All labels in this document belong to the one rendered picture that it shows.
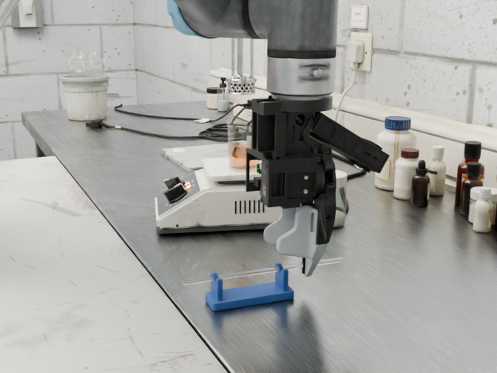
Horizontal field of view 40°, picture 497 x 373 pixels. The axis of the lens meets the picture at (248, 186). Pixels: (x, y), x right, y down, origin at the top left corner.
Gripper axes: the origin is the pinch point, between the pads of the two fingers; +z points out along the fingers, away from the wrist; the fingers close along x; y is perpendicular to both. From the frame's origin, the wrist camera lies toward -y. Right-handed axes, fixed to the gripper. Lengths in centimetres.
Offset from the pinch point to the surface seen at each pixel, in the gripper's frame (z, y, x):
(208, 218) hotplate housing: 1.0, 5.6, -23.7
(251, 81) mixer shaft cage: -14, -18, -69
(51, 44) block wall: -10, 7, -274
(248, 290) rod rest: 2.4, 7.9, -0.3
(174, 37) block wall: -16, -37, -213
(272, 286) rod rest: 2.4, 4.8, -0.4
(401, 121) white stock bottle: -10, -34, -36
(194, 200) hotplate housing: -1.9, 7.5, -24.1
